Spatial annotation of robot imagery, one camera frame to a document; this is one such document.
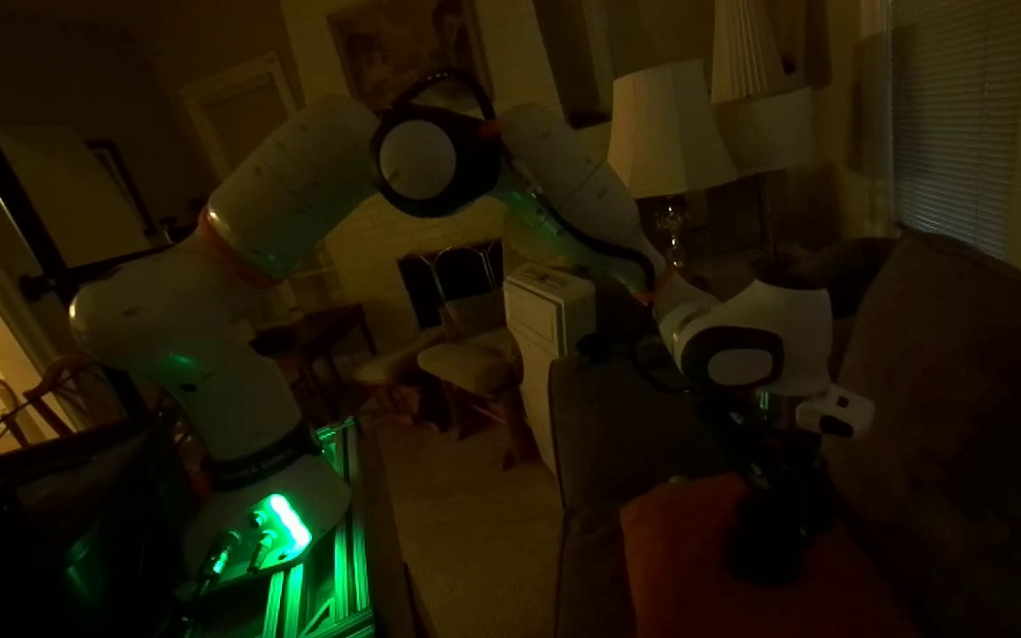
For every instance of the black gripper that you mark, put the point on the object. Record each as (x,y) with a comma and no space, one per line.
(779,447)

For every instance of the window blinds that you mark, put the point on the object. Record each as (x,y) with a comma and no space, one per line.
(957,117)

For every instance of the chair with light cushion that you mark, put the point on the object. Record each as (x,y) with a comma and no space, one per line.
(470,360)

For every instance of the framed wall picture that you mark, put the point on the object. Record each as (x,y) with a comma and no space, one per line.
(390,48)

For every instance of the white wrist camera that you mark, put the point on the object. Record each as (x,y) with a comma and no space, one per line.
(836,412)

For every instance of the dark wooden chair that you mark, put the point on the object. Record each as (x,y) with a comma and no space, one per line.
(329,341)

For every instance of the cream panel door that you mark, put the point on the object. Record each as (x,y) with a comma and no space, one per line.
(247,117)

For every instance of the black camera stand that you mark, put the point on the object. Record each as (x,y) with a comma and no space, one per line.
(85,272)

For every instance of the orange pillow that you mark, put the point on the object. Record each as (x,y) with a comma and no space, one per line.
(690,567)

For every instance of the white side cabinet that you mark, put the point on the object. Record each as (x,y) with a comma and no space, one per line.
(547,355)

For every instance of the metal robot stand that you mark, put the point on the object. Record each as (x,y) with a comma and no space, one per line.
(335,588)

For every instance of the brown sofa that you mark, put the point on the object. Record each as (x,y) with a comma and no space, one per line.
(972,412)

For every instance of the table lamp with white shade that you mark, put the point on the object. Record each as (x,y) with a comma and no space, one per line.
(682,130)

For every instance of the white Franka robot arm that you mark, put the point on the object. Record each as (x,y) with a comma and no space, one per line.
(214,355)

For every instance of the tall narrow pleated lampshade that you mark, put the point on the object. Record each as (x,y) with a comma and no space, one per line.
(747,48)

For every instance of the lamp with wide pleated shade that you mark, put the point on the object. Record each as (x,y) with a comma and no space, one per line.
(772,130)

